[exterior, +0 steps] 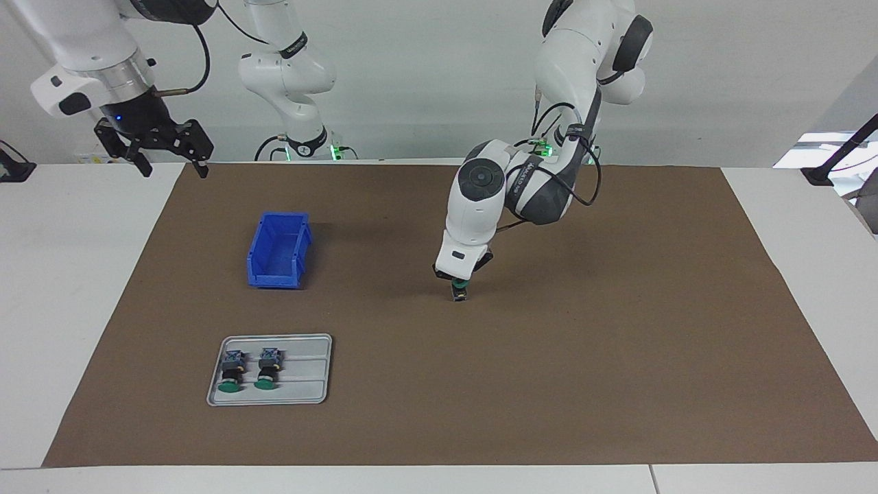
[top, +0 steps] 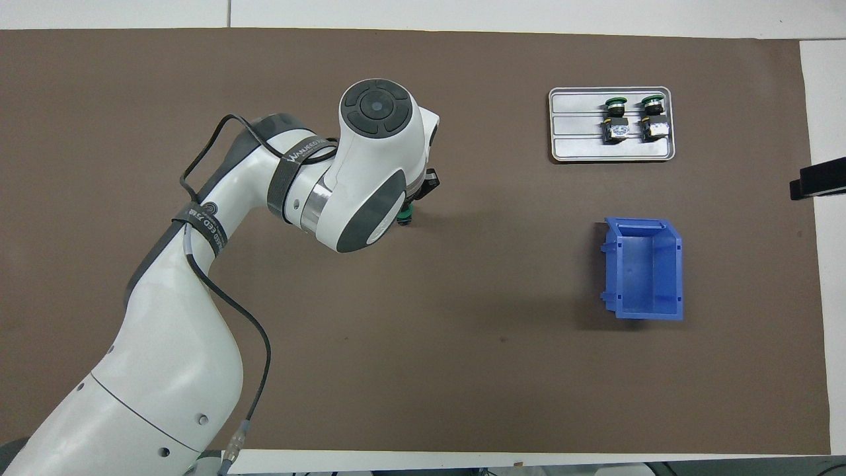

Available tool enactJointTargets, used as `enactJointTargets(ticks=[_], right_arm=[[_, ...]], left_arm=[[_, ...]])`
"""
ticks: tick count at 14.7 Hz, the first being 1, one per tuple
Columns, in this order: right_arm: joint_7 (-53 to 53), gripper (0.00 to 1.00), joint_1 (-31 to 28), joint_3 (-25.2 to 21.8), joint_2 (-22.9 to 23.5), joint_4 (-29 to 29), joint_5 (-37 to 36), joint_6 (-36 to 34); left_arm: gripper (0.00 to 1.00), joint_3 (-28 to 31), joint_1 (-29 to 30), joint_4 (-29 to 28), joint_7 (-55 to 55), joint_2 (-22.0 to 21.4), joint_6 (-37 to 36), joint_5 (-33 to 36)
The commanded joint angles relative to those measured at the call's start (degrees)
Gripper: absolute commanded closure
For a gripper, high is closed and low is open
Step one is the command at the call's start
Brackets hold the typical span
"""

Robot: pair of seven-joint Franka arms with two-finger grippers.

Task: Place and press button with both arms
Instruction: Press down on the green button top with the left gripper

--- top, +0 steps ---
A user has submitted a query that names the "brown table mat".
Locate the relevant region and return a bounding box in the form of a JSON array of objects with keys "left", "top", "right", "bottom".
[{"left": 0, "top": 28, "right": 832, "bottom": 456}]

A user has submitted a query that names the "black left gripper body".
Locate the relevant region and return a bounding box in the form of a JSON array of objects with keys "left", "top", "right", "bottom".
[{"left": 404, "top": 168, "right": 441, "bottom": 202}]

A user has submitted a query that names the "silver metal tray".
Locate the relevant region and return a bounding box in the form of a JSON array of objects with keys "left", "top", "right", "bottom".
[{"left": 548, "top": 87, "right": 676, "bottom": 163}]

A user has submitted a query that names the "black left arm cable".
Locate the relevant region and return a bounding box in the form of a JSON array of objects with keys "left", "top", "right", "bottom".
[{"left": 179, "top": 114, "right": 344, "bottom": 476}]

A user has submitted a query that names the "blue plastic bin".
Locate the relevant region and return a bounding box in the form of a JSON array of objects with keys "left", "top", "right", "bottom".
[{"left": 599, "top": 217, "right": 685, "bottom": 322}]

